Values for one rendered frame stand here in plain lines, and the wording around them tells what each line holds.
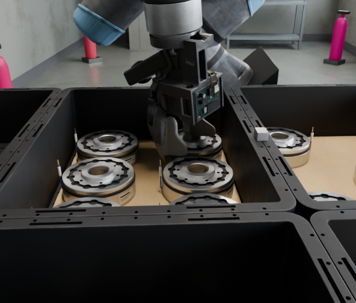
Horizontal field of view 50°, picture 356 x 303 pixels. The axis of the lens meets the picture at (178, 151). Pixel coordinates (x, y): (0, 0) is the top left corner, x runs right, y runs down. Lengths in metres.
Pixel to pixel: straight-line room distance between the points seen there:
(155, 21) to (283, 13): 6.21
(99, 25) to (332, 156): 0.44
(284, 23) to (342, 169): 6.09
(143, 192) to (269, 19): 6.19
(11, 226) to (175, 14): 0.31
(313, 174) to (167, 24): 0.33
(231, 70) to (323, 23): 6.01
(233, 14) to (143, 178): 0.42
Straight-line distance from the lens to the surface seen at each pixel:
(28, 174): 0.49
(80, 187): 0.53
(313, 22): 6.82
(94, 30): 0.62
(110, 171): 0.55
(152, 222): 0.33
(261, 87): 0.72
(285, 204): 0.37
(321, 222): 0.36
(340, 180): 0.64
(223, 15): 0.85
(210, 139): 0.65
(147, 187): 0.58
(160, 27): 0.51
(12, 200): 0.45
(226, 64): 0.89
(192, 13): 0.51
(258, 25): 6.65
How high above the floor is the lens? 1.13
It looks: 26 degrees down
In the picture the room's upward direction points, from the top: straight up
